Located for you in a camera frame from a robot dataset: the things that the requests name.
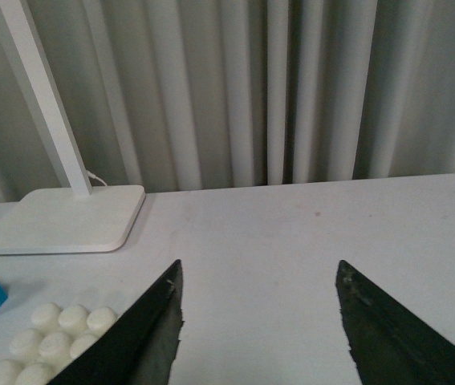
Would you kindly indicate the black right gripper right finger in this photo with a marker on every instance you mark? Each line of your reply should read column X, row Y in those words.
column 388, row 343

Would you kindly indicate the white studded base plate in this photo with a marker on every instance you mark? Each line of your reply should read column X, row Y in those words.
column 56, row 337

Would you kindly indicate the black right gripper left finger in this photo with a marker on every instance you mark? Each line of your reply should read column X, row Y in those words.
column 141, row 346

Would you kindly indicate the white desk lamp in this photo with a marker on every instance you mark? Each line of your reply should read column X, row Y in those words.
column 80, row 218

